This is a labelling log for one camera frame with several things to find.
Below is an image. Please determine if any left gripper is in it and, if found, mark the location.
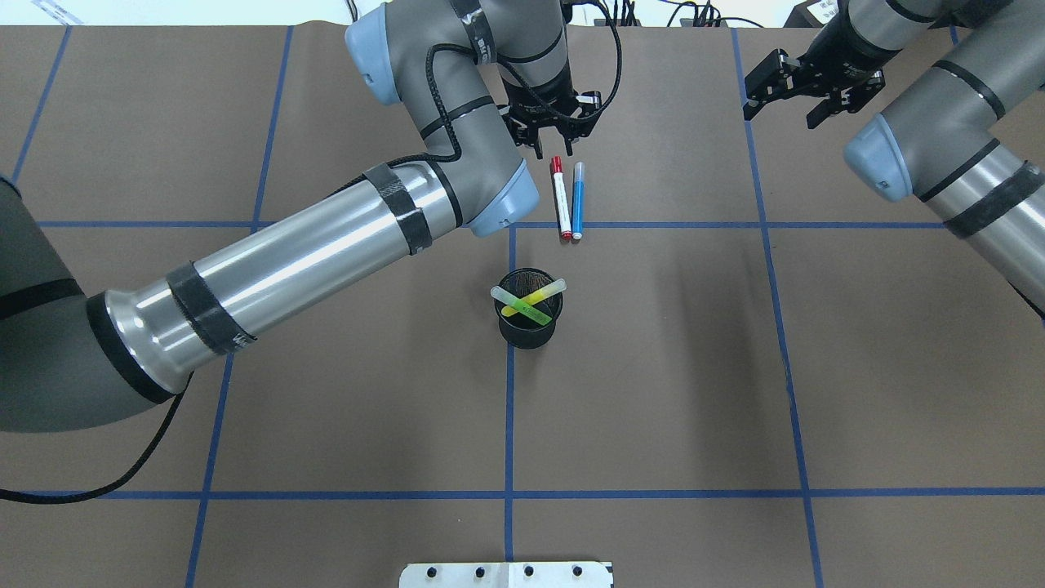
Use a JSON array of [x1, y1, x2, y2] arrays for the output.
[[500, 69, 605, 160]]

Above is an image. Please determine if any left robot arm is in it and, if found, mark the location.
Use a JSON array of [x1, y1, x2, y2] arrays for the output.
[[1, 1, 606, 433]]

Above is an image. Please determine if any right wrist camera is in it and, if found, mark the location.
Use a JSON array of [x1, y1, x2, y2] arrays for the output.
[[744, 48, 802, 81]]

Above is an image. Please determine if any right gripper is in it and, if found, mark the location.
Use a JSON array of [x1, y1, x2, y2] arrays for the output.
[[742, 36, 886, 130]]

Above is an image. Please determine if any blue highlighter pen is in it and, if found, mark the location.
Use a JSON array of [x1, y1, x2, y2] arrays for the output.
[[571, 163, 586, 242]]

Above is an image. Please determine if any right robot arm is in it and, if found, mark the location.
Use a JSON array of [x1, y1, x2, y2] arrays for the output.
[[743, 1, 1044, 314]]

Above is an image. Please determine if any black mesh pen cup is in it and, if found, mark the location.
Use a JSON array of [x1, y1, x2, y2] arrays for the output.
[[493, 267, 565, 350]]

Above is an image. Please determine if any white pedestal base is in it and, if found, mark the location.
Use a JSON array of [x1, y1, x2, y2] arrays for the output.
[[398, 559, 616, 587]]

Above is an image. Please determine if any yellow highlighter pen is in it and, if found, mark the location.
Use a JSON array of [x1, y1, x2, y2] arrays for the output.
[[490, 286, 552, 325]]

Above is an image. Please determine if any red marker pen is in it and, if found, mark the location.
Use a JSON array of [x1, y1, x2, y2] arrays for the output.
[[549, 156, 572, 242]]

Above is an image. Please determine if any green highlighter pen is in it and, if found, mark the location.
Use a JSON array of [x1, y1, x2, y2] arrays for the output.
[[500, 278, 567, 317]]

